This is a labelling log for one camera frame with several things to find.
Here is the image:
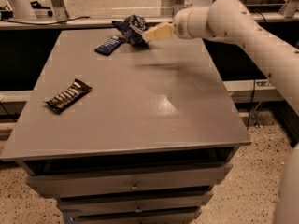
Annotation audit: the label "bottom grey drawer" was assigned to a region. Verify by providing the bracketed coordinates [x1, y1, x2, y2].
[67, 207, 202, 224]

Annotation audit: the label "middle grey drawer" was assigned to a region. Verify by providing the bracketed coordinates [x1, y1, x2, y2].
[58, 190, 213, 216]

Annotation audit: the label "top grey drawer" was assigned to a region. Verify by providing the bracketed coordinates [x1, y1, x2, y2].
[27, 161, 232, 198]

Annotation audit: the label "black snack bar wrapper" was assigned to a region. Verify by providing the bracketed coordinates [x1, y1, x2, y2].
[46, 79, 92, 113]

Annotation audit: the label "black hanging cable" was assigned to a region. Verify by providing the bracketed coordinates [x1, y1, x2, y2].
[247, 77, 260, 131]

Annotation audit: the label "blue rxbar blueberry bar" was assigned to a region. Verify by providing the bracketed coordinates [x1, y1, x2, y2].
[94, 35, 125, 56]

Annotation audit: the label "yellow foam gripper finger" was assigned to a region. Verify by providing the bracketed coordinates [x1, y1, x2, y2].
[142, 22, 174, 43]

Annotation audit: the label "grey drawer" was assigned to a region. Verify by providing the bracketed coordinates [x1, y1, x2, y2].
[58, 190, 213, 216]
[67, 207, 202, 224]
[27, 161, 232, 198]

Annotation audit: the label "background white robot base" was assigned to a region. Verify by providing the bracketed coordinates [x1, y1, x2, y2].
[7, 0, 36, 20]

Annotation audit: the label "black cable on rail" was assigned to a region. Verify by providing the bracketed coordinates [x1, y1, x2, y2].
[0, 15, 92, 26]

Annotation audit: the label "grey metal rail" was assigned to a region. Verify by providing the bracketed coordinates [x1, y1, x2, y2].
[0, 12, 299, 30]

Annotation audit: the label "blue chip bag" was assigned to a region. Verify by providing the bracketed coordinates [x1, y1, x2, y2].
[112, 15, 150, 46]

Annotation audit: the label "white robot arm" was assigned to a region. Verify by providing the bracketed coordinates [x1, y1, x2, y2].
[142, 0, 299, 224]

